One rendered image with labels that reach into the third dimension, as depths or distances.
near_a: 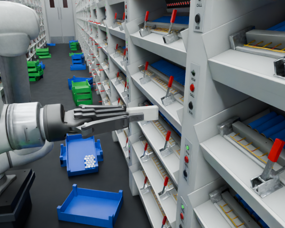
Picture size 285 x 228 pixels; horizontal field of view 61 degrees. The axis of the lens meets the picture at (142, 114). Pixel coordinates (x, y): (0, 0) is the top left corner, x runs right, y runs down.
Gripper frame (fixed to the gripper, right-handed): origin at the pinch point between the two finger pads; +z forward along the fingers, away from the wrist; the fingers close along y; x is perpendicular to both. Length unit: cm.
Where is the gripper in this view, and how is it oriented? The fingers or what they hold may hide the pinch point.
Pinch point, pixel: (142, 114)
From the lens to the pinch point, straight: 53.7
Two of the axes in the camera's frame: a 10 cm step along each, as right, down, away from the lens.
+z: 9.6, -1.0, 2.5
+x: 0.1, -9.2, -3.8
